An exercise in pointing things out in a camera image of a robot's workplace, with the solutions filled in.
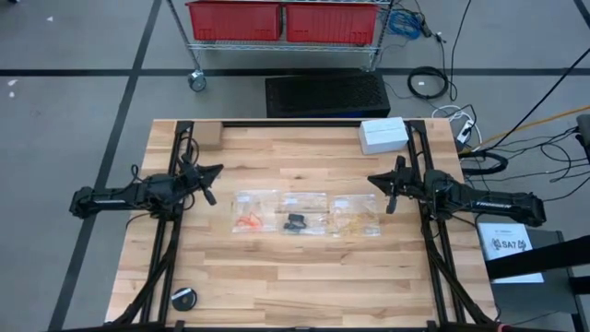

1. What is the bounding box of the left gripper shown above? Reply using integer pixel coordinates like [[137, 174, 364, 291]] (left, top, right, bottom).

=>
[[178, 153, 225, 208]]

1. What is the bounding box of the black cable coil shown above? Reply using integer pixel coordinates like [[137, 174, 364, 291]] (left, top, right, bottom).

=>
[[407, 65, 451, 101]]

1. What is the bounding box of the grey rounded object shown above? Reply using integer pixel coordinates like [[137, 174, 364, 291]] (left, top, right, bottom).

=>
[[575, 113, 590, 162]]

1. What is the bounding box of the black round tape roll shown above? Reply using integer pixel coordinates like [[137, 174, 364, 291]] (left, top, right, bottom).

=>
[[170, 286, 199, 313]]

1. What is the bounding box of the chrome wire shelf rack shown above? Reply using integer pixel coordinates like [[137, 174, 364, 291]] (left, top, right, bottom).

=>
[[164, 0, 396, 92]]

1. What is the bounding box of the blue cable coil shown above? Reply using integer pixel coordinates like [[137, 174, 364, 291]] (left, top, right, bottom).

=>
[[388, 9, 424, 41]]

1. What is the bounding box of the black looped gripper cable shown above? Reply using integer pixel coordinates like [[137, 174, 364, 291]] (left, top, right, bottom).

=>
[[182, 136, 201, 163]]

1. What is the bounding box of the white cardboard box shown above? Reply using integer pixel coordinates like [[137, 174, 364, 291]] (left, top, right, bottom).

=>
[[358, 116, 410, 156]]

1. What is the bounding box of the red plastic storage bin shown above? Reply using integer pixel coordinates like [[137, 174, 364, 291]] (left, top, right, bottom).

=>
[[185, 0, 284, 42], [284, 2, 380, 46]]

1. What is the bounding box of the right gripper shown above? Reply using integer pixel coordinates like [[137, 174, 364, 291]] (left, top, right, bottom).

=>
[[366, 155, 429, 216]]

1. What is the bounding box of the thin black hanging cable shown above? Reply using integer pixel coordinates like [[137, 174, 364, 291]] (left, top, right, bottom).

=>
[[449, 0, 474, 101]]

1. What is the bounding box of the yellow extension cable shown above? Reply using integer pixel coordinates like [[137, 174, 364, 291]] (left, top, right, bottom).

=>
[[463, 104, 590, 153]]

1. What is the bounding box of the black flat beam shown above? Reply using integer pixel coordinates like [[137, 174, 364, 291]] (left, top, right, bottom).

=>
[[485, 233, 590, 281]]

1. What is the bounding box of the black perforated floor mat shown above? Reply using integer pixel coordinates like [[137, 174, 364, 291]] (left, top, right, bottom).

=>
[[265, 70, 392, 119]]

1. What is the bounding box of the white cable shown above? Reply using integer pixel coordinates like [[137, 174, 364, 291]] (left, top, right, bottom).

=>
[[431, 104, 484, 148]]

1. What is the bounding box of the white printed paper sheet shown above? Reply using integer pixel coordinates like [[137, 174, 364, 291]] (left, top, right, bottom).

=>
[[478, 222, 546, 285]]

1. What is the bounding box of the white power strip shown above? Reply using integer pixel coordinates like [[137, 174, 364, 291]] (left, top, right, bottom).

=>
[[455, 118, 476, 145]]

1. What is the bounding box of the black floor cable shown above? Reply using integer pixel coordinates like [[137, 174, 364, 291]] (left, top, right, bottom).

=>
[[541, 174, 590, 204], [538, 132, 590, 184]]

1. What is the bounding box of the thick black base cable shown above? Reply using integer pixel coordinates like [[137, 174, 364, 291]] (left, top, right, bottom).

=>
[[458, 149, 510, 178]]

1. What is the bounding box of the clear zip bag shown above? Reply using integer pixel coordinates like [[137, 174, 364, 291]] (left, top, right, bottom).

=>
[[278, 191, 330, 237], [330, 193, 383, 239], [230, 189, 281, 234]]

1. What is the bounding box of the grey side cart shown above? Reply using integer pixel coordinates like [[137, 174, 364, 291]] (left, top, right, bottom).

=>
[[488, 228, 583, 332]]

